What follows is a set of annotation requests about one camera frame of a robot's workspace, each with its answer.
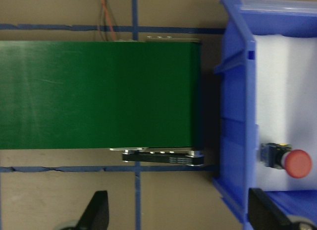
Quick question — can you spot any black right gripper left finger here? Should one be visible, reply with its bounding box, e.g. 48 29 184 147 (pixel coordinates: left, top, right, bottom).
74 190 109 230

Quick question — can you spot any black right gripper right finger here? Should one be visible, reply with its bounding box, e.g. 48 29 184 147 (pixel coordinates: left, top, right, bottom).
248 188 297 230

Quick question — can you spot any white foam pad right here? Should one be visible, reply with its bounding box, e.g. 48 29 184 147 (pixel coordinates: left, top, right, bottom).
255 34 317 192

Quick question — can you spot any blue plastic bin right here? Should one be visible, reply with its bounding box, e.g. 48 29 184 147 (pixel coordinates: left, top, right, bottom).
213 0 317 230

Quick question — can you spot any red mushroom push button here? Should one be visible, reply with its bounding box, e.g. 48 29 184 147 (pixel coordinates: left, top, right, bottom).
260 143 313 178

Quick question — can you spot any green conveyor belt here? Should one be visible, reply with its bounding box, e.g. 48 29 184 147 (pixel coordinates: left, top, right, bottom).
0 38 204 166

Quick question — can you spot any red black conveyor cable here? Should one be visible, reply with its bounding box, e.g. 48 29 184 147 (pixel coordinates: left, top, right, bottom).
98 0 118 41

